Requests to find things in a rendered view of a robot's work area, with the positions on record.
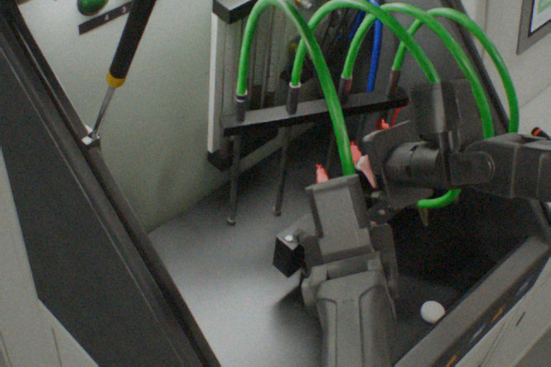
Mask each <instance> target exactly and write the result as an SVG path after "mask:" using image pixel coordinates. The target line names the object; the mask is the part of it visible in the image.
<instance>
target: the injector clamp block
mask: <svg viewBox="0 0 551 367"><path fill-rule="evenodd" d="M367 190H368V191H370V192H374V191H377V190H376V189H374V188H373V186H372V184H371V183H370V182H368V189H367ZM432 191H433V194H432V196H430V197H427V198H425V200H432V199H438V198H441V196H442V193H443V190H432ZM365 202H366V204H367V208H368V214H369V217H370V220H371V222H374V223H375V224H376V225H377V226H379V225H384V224H388V225H389V226H390V227H391V228H392V232H393V243H394V244H395V242H396V239H397V237H398V234H399V232H400V231H401V230H403V229H404V228H405V227H406V226H408V225H409V224H410V223H411V222H412V221H414V220H415V219H416V218H418V217H419V212H418V209H413V208H400V209H398V210H393V209H389V208H388V206H390V205H386V204H378V203H376V204H375V205H374V204H373V202H372V201H365ZM373 205H374V206H373ZM297 228H299V229H302V230H305V231H306V232H308V234H309V235H313V234H314V230H315V226H314V222H313V217H312V213H311V211H310V212H309V213H307V214H306V215H304V216H303V217H302V218H300V219H299V220H298V221H297V222H295V223H294V224H293V225H291V226H290V227H288V228H287V229H286V230H284V231H283V232H282V233H280V234H278V235H277V236H276V238H275V250H274V257H273V263H272V264H273V265H274V266H275V267H276V269H277V270H279V271H280V272H281V273H282V274H283V275H284V276H285V277H286V278H289V277H290V276H291V275H293V274H294V273H295V272H296V271H297V270H298V269H300V268H301V267H302V269H304V270H305V273H306V274H307V269H306V259H305V253H304V247H303V246H302V245H300V244H297V243H296V242H294V240H293V232H294V231H295V230H296V229H297ZM302 269H301V270H302ZM304 278H305V277H304V276H303V275H302V273H301V274H300V282H299V287H298V288H299V289H300V290H301V285H302V282H303V280H304Z"/></svg>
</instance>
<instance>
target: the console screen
mask: <svg viewBox="0 0 551 367"><path fill-rule="evenodd" d="M550 33H551V0H523V4H522V13H520V21H519V29H518V36H517V50H516V55H520V54H521V53H523V52H524V51H526V50H527V49H529V48H531V47H532V46H534V45H535V44H536V43H537V42H538V41H540V40H542V39H543V38H544V37H546V36H547V35H548V34H550Z"/></svg>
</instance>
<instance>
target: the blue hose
mask: <svg viewBox="0 0 551 367"><path fill-rule="evenodd" d="M367 1H369V2H371V3H373V4H375V5H377V6H379V4H378V2H377V0H367ZM379 7H380V6H379ZM365 15H366V11H364V10H361V11H360V13H359V15H358V17H357V20H356V25H355V28H354V30H353V32H352V34H350V35H349V37H350V39H349V41H353V39H354V37H355V34H356V31H357V29H359V27H360V25H361V24H362V22H363V20H364V17H365ZM382 27H383V26H382V21H380V20H379V19H377V20H376V21H375V46H374V52H373V58H372V65H371V70H370V75H369V81H368V89H367V92H370V91H374V88H375V80H376V74H377V70H378V64H379V58H380V53H381V39H382Z"/></svg>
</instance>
